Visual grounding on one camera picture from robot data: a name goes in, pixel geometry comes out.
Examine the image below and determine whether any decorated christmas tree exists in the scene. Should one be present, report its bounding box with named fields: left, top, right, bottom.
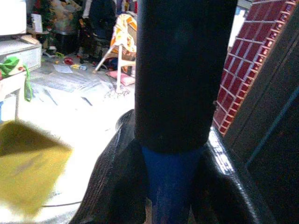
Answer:
left=32, top=0, right=57, bottom=49

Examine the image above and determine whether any pink cushion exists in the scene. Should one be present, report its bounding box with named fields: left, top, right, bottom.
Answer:
left=106, top=70, right=136, bottom=87

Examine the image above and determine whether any white cabinet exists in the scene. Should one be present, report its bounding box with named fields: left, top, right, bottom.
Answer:
left=0, top=39, right=43, bottom=71

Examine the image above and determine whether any orange and white cloth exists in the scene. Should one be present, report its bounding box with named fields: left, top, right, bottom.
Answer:
left=109, top=14, right=137, bottom=55

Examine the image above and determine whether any white card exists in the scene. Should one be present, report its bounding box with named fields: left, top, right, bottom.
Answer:
left=30, top=13, right=44, bottom=34

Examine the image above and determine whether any blue broom handle black grip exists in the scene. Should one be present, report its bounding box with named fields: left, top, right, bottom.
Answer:
left=134, top=0, right=238, bottom=224

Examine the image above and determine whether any green fabric bag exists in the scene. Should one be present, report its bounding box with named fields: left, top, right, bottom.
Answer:
left=0, top=56, right=33, bottom=102

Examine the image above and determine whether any white table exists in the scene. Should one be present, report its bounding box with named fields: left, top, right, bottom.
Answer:
left=0, top=71, right=28, bottom=122

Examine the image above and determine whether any white appliance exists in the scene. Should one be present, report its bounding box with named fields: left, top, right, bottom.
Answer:
left=0, top=0, right=28, bottom=36

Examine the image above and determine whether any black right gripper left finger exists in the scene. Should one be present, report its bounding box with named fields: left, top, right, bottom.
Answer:
left=69, top=109, right=148, bottom=224

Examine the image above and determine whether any white plastic chair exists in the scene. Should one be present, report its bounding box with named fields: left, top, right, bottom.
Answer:
left=93, top=14, right=137, bottom=94

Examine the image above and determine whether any person in dark clothes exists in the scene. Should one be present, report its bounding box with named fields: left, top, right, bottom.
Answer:
left=80, top=0, right=117, bottom=64

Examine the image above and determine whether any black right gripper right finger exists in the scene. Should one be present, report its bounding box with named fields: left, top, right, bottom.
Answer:
left=192, top=126, right=266, bottom=224

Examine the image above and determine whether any white paper sheet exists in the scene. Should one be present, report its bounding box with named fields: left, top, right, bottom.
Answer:
left=53, top=64, right=74, bottom=74

